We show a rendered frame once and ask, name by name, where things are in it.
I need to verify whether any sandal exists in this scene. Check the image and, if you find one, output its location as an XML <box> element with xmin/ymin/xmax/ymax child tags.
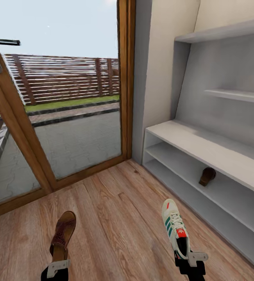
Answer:
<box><xmin>49</xmin><ymin>211</ymin><xmax>76</xmax><ymax>262</ymax></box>
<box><xmin>199</xmin><ymin>167</ymin><xmax>216</xmax><ymax>186</ymax></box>

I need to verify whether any gym shoe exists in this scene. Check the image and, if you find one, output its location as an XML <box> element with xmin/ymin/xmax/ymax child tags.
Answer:
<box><xmin>162</xmin><ymin>199</ymin><xmax>191</xmax><ymax>260</ymax></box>

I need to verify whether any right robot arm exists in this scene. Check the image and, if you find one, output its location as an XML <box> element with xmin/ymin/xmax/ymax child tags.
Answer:
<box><xmin>174</xmin><ymin>251</ymin><xmax>209</xmax><ymax>281</ymax></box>

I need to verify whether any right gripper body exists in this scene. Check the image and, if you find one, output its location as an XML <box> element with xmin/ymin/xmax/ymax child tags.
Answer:
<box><xmin>179</xmin><ymin>259</ymin><xmax>206</xmax><ymax>281</ymax></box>

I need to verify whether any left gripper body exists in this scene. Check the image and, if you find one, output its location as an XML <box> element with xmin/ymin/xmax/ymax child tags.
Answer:
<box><xmin>41</xmin><ymin>268</ymin><xmax>68</xmax><ymax>281</ymax></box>

